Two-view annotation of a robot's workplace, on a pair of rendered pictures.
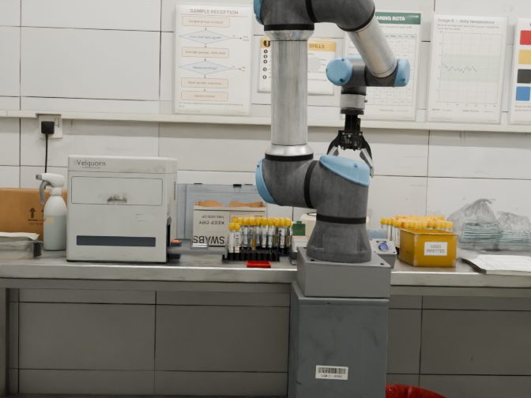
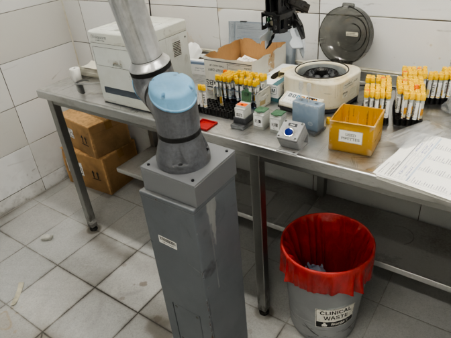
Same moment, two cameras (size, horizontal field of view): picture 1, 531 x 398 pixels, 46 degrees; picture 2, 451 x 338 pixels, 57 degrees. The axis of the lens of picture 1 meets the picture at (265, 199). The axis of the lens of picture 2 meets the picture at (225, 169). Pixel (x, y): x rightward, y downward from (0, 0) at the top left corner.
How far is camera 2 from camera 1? 1.23 m
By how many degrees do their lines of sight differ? 47
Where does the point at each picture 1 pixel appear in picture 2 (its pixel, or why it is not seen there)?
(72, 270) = (102, 110)
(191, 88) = not seen: outside the picture
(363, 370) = (185, 249)
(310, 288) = (147, 184)
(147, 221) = not seen: hidden behind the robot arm
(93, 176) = (102, 47)
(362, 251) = (180, 165)
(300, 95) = (128, 21)
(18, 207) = not seen: hidden behind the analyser
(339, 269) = (160, 178)
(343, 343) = (170, 227)
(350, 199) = (164, 124)
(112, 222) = (118, 80)
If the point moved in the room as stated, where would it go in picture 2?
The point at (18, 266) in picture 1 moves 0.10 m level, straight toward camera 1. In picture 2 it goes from (79, 102) to (66, 112)
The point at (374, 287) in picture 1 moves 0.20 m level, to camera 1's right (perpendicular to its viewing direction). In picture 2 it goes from (184, 197) to (247, 222)
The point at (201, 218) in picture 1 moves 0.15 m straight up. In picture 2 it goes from (209, 66) to (205, 29)
